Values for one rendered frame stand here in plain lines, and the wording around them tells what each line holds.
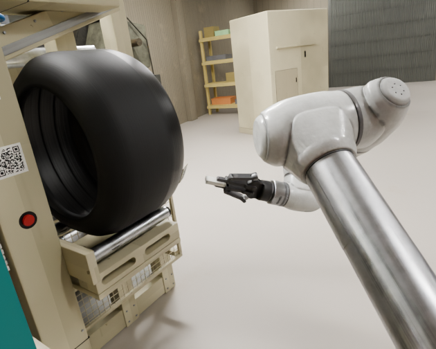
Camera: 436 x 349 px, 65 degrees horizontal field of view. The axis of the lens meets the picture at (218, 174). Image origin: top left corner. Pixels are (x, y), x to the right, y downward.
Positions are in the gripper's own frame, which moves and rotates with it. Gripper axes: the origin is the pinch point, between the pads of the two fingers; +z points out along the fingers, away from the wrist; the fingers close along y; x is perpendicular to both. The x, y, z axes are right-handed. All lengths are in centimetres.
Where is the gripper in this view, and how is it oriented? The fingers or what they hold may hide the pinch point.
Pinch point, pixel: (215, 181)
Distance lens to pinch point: 117.4
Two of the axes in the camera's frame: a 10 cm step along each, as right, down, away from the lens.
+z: -9.4, -1.9, -2.7
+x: -1.0, -6.1, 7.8
